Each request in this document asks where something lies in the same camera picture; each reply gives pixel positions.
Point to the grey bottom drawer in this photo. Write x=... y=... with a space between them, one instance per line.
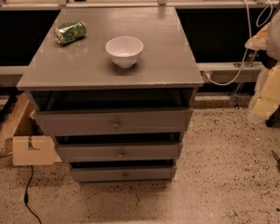
x=123 y=173

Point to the light wooden box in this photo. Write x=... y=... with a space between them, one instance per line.
x=20 y=137

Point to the grey metal rail beam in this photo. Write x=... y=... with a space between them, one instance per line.
x=222 y=73

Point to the metal diagonal rod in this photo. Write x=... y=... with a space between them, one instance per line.
x=247 y=72

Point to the grey middle drawer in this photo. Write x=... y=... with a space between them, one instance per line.
x=120 y=152

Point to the grey drawer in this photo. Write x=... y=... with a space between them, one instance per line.
x=120 y=152
x=123 y=173
x=71 y=123

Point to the green crushed soda can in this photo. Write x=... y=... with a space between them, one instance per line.
x=70 y=32

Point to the grey top drawer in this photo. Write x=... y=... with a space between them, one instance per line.
x=71 y=123

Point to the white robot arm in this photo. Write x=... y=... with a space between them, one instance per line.
x=266 y=99

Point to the grey wooden drawer cabinet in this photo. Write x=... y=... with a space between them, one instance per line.
x=117 y=102

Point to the white ceramic bowl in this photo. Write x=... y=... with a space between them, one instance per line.
x=124 y=51

